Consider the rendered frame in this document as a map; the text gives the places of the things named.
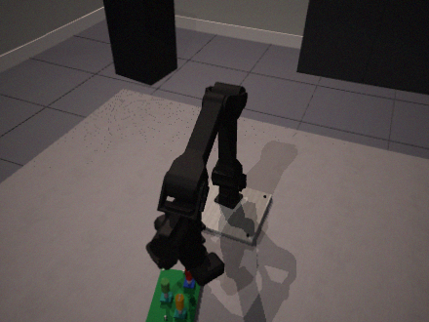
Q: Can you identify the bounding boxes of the green circuit board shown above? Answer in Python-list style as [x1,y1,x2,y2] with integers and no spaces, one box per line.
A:
[145,268,201,322]

